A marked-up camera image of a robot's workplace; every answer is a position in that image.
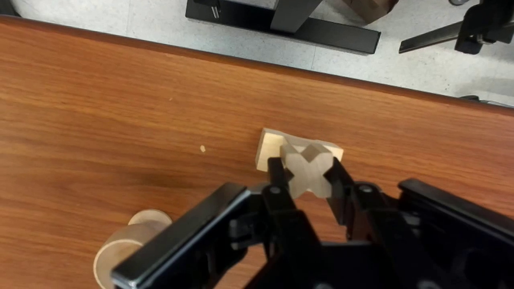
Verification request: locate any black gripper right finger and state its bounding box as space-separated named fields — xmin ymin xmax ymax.
xmin=325 ymin=160 xmax=397 ymax=248

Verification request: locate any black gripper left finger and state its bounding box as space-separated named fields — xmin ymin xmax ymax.
xmin=264 ymin=158 xmax=320 ymax=269

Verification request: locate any black table base foot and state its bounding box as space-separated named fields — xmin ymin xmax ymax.
xmin=185 ymin=0 xmax=381 ymax=55

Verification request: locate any flower-shaped wooden block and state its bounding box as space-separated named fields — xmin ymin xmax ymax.
xmin=280 ymin=137 xmax=335 ymax=198

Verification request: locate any round wooden spool block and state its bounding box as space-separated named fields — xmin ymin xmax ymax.
xmin=94 ymin=209 xmax=173 ymax=289

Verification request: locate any black tripod leg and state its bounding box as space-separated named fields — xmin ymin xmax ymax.
xmin=399 ymin=0 xmax=514 ymax=55

